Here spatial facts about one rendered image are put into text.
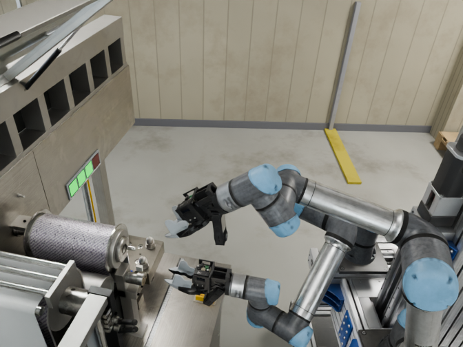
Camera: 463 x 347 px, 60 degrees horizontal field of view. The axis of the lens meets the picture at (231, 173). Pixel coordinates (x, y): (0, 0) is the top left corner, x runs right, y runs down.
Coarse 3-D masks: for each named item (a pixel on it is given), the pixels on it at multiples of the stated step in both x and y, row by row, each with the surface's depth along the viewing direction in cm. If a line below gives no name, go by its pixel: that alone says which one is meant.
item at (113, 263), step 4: (40, 216) 120; (36, 220) 118; (32, 224) 117; (120, 232) 116; (124, 232) 119; (116, 236) 114; (120, 236) 116; (128, 236) 123; (28, 240) 116; (112, 240) 114; (116, 240) 114; (112, 244) 113; (116, 244) 115; (112, 248) 113; (112, 252) 113; (112, 256) 113; (112, 260) 113; (112, 264) 114; (116, 264) 117; (116, 268) 117
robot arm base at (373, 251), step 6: (354, 246) 173; (360, 246) 171; (366, 246) 171; (372, 246) 172; (348, 252) 176; (354, 252) 174; (360, 252) 172; (366, 252) 172; (372, 252) 174; (348, 258) 176; (354, 258) 174; (360, 258) 173; (366, 258) 173; (372, 258) 175; (360, 264) 175
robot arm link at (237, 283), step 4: (232, 276) 126; (236, 276) 125; (240, 276) 125; (244, 276) 125; (232, 280) 124; (236, 280) 124; (240, 280) 124; (244, 280) 124; (232, 284) 123; (236, 284) 123; (240, 284) 123; (244, 284) 130; (232, 288) 123; (236, 288) 123; (240, 288) 123; (232, 292) 124; (236, 292) 124; (240, 292) 123; (232, 296) 125; (236, 296) 123; (240, 296) 124
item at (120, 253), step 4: (124, 236) 119; (120, 240) 116; (124, 240) 117; (128, 240) 120; (120, 244) 115; (124, 244) 119; (128, 244) 121; (116, 248) 115; (120, 248) 115; (124, 248) 118; (116, 252) 115; (120, 252) 115; (124, 252) 119; (116, 256) 115; (120, 256) 116; (124, 256) 119; (116, 260) 116; (120, 260) 116
